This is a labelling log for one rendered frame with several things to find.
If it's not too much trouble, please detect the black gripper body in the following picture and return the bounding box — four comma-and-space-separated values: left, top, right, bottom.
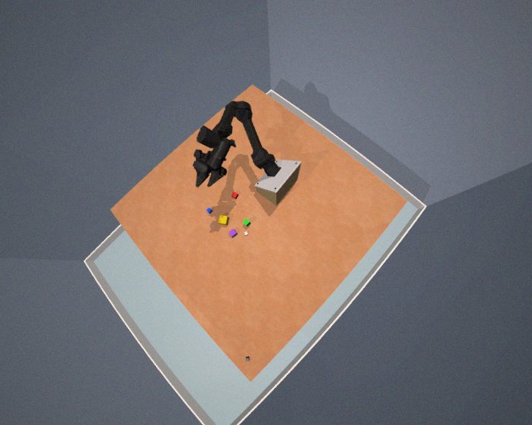
193, 150, 227, 175

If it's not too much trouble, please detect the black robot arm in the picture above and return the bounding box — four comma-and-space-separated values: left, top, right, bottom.
194, 101, 281, 176

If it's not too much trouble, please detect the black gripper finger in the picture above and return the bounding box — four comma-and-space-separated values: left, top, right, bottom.
207, 171, 223, 187
194, 167, 210, 187

